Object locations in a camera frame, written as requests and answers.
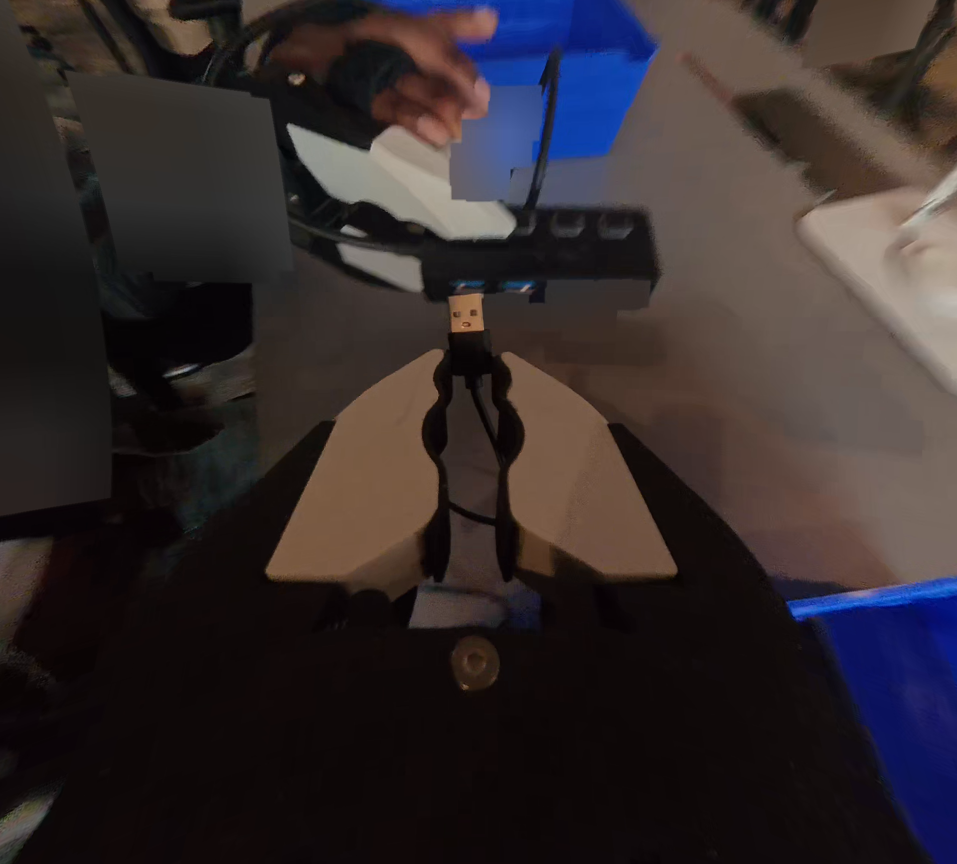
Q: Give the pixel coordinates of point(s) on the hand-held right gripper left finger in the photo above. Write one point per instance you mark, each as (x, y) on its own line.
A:
(359, 490)

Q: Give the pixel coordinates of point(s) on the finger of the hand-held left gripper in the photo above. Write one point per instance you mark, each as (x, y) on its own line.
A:
(404, 183)
(381, 269)

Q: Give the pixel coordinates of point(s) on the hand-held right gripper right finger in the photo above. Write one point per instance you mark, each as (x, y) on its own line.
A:
(590, 490)

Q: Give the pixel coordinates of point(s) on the black USB hub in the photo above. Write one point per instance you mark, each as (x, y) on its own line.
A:
(583, 266)

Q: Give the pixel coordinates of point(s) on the blue plastic bin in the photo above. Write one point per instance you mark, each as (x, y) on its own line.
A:
(897, 692)
(523, 4)

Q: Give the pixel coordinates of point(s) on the person's left hand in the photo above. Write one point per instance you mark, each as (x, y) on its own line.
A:
(441, 86)

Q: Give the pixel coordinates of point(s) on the person's leg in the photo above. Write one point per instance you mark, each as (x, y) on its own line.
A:
(179, 325)

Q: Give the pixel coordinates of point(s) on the black rectangular desk panel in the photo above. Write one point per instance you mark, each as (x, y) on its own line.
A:
(822, 138)

